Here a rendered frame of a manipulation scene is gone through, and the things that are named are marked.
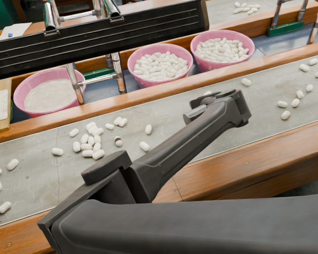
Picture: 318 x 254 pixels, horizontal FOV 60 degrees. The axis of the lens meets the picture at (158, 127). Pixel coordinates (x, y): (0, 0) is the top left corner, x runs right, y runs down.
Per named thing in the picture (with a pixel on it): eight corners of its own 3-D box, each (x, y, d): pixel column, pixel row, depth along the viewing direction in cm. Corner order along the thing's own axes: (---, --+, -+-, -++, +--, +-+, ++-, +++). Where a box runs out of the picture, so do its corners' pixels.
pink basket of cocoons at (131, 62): (205, 79, 116) (206, 60, 110) (157, 109, 106) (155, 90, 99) (164, 55, 131) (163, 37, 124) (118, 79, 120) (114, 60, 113)
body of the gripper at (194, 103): (187, 101, 79) (196, 100, 72) (219, 91, 81) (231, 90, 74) (193, 122, 80) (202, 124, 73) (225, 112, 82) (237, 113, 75)
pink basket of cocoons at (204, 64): (262, 73, 117) (267, 53, 110) (205, 88, 112) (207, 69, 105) (231, 43, 135) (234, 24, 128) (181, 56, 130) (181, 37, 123)
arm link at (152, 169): (130, 246, 35) (92, 172, 34) (107, 241, 39) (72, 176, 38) (259, 120, 64) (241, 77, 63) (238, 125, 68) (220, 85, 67)
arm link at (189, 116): (252, 121, 63) (238, 87, 62) (209, 144, 61) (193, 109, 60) (229, 120, 75) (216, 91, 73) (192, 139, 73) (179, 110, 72)
